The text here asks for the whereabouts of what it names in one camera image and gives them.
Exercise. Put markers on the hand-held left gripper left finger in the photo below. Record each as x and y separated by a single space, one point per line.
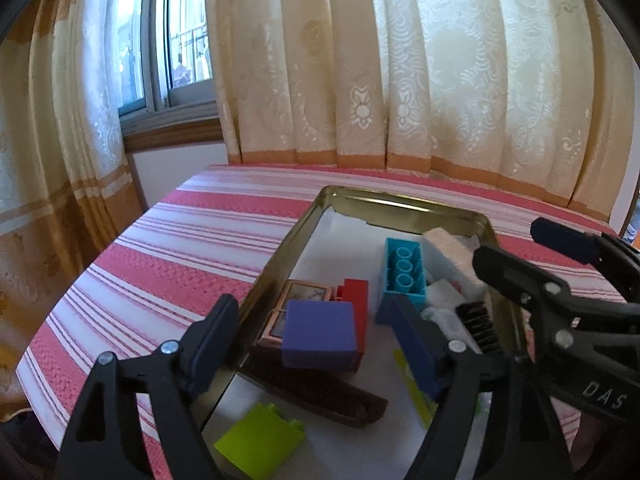
215 347

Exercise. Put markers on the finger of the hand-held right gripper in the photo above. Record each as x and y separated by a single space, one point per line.
510 272
560 237

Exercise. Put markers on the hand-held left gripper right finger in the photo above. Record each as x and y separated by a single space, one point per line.
417 347

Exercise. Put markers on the white charger plug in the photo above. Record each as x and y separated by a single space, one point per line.
445 325

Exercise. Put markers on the white box with red label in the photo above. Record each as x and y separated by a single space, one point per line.
450 255

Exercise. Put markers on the red toy brick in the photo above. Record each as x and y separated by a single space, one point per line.
356 300

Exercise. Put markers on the teal toy brick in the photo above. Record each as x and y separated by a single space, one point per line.
400 270

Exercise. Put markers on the purple box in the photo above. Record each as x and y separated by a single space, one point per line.
320 335

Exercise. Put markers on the green toy brick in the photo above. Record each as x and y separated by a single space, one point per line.
260 442

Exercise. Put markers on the brown ribbed bar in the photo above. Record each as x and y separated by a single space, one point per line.
325 397

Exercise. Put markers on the brown framed picture box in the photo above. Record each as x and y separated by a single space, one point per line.
305 291

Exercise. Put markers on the gold metal tin box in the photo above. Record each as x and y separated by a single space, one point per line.
300 230

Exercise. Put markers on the red striped sheet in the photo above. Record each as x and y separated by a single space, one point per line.
165 260

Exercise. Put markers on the wooden window sill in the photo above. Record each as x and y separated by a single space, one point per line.
170 132

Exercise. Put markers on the cream patterned curtain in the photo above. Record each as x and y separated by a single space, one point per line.
400 60

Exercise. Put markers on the cream and tan side curtain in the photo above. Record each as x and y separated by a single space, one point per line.
55 160

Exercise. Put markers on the window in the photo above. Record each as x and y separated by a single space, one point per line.
165 35

